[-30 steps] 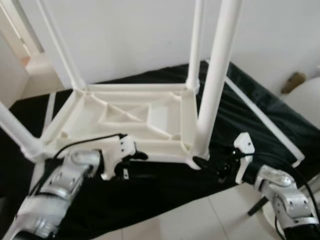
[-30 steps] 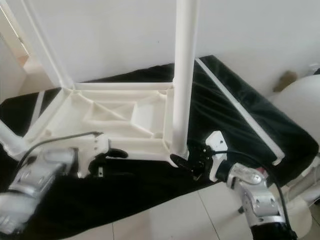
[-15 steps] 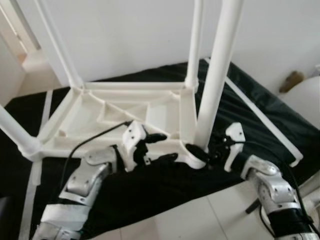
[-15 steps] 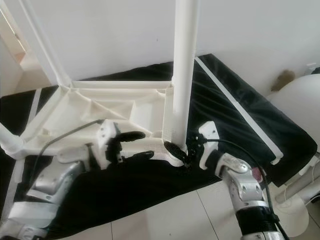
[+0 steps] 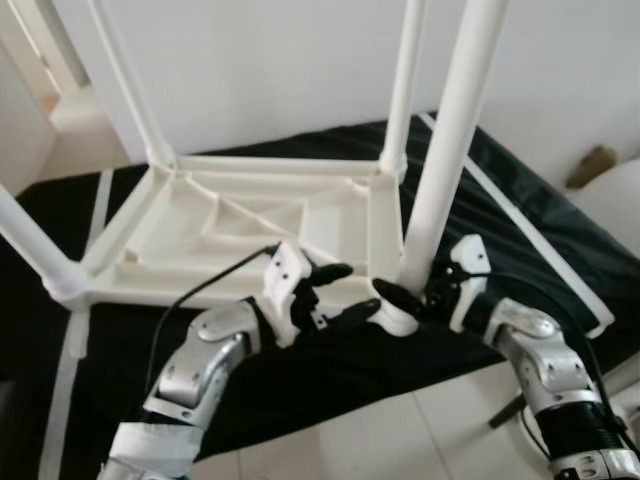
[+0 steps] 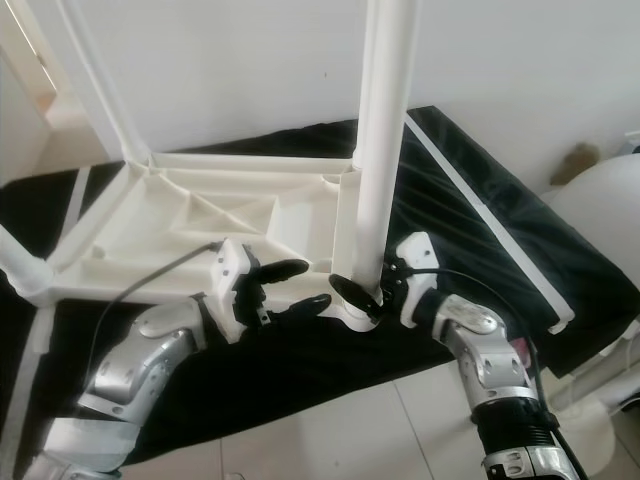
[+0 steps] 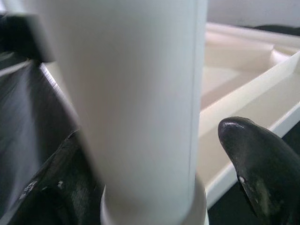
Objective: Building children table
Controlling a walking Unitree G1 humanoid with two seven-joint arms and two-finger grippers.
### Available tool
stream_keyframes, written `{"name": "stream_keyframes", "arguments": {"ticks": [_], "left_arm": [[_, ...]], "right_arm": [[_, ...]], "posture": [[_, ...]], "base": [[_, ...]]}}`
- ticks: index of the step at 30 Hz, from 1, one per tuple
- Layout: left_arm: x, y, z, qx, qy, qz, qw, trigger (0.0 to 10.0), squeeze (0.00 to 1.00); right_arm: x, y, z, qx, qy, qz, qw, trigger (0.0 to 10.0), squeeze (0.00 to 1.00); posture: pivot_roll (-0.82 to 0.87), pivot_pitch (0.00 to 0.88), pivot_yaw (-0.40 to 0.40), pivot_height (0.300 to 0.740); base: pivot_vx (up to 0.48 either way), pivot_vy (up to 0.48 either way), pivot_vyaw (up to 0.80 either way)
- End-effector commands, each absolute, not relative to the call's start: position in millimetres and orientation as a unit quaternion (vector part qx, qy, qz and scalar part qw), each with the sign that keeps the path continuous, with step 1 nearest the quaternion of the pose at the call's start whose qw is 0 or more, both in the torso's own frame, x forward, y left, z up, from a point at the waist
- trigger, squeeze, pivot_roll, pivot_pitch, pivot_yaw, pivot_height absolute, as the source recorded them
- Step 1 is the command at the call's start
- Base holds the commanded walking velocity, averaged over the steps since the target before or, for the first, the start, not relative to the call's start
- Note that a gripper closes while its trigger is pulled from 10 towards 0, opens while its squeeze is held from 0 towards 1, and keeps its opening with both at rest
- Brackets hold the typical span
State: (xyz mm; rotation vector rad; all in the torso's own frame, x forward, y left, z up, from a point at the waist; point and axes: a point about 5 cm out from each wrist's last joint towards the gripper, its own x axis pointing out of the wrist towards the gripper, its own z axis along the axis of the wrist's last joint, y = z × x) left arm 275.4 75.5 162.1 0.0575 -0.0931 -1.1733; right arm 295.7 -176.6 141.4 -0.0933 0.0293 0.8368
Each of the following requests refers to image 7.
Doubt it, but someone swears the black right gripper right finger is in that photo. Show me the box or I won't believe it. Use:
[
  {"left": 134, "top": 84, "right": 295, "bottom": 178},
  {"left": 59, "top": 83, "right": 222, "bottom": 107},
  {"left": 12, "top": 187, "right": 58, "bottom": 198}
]
[{"left": 217, "top": 116, "right": 300, "bottom": 225}]

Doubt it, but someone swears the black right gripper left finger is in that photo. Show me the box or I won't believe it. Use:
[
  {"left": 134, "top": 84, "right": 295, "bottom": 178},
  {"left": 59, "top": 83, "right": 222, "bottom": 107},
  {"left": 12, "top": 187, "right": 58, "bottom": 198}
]
[{"left": 0, "top": 130, "right": 106, "bottom": 225}]

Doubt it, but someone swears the white plastic table leg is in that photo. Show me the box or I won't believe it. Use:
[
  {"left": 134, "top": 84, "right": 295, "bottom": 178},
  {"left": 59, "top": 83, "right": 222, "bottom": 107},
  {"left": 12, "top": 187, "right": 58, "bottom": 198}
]
[{"left": 35, "top": 0, "right": 208, "bottom": 225}]

